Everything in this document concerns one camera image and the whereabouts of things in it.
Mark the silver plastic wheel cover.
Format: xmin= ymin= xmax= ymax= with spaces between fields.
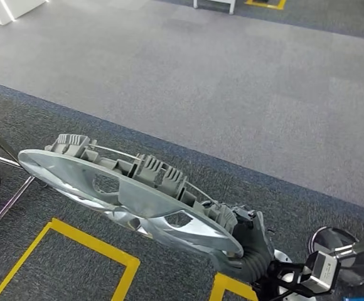
xmin=17 ymin=133 xmax=245 ymax=259

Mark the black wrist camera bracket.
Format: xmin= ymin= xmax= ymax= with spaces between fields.
xmin=251 ymin=259 xmax=315 ymax=301

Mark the yellow floor tape rectangle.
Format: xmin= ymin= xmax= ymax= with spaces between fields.
xmin=244 ymin=0 xmax=287 ymax=11

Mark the white table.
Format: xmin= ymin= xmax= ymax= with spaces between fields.
xmin=193 ymin=0 xmax=236 ymax=16

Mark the chrome stanchion with round base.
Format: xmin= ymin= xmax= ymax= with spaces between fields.
xmin=307 ymin=226 xmax=364 ymax=288

